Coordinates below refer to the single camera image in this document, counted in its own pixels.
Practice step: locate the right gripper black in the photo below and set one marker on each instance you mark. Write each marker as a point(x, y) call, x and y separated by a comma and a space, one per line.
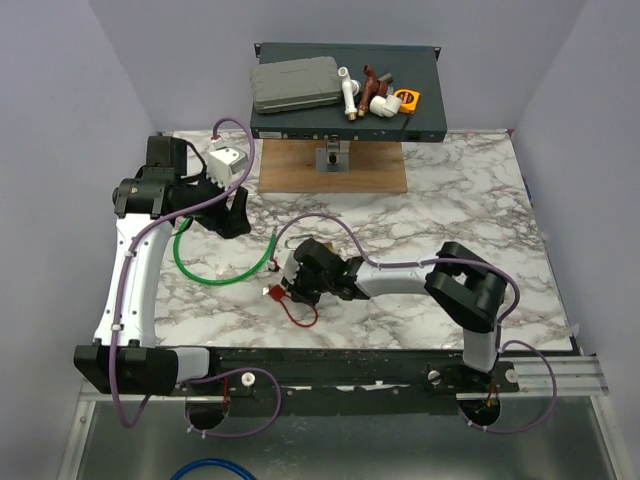
point(297, 291)

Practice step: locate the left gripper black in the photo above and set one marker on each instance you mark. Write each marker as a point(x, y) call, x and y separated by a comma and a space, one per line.
point(229, 222)

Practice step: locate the red cable seal lock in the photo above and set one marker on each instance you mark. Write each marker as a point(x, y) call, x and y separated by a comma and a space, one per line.
point(301, 315)

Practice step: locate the white pvc elbow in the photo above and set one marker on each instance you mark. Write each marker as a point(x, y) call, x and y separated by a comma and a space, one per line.
point(385, 107)

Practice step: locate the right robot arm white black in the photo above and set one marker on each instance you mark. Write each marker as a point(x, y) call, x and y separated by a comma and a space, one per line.
point(470, 290)

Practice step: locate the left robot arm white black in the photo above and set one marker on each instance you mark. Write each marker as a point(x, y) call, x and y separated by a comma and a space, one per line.
point(124, 354)

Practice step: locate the wooden board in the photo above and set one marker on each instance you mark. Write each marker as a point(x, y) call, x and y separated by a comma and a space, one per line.
point(289, 166)

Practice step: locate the grey metal stand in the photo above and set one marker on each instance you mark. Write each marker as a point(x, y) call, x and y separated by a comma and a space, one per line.
point(333, 157)

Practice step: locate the grey plastic case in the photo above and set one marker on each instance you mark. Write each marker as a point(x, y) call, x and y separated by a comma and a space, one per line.
point(295, 84)

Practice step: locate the white pvc pipe fitting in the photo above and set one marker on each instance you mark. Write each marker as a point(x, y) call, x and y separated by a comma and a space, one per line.
point(350, 88)

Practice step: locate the brown pipe valve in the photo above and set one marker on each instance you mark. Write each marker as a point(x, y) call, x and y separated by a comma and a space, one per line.
point(374, 86)

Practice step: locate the yellow tape measure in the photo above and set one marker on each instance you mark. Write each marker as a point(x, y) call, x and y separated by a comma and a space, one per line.
point(409, 100)

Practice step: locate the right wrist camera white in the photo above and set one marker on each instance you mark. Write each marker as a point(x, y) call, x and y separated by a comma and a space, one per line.
point(289, 269)

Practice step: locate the black mounting rail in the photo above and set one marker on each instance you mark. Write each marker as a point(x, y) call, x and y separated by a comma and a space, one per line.
point(255, 392)

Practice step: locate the aluminium extrusion rail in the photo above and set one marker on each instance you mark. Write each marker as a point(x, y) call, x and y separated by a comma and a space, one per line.
point(523, 373)

